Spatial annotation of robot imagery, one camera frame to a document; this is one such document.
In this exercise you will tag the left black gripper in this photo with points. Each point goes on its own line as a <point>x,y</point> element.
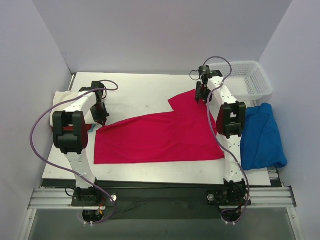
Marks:
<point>100,117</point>

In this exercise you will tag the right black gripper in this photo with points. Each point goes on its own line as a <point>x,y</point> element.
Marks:
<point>200,96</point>

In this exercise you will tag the red t shirt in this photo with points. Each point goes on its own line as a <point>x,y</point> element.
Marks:
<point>70,129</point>
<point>180,135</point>

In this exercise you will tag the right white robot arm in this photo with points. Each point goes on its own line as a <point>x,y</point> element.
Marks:
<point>230,124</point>

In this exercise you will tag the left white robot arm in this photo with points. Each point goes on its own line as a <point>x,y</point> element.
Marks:
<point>70,136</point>

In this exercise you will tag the teal folded t shirt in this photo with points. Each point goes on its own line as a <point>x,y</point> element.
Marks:
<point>93,126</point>

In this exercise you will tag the red folded t shirt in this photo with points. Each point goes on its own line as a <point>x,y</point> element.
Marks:
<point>70,129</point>

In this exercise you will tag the cream folded t shirt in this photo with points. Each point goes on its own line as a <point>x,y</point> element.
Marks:
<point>61,96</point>

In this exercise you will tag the white perforated plastic basket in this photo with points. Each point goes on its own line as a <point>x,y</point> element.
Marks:
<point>247,80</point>

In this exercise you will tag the blue t shirt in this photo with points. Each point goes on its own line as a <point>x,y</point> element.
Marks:
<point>261,145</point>

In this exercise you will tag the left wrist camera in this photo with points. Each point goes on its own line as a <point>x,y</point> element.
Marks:
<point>98,85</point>

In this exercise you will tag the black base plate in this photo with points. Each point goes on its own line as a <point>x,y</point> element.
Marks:
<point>194,211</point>

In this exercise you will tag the aluminium mounting rail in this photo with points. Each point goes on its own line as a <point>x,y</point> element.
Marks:
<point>60,199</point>

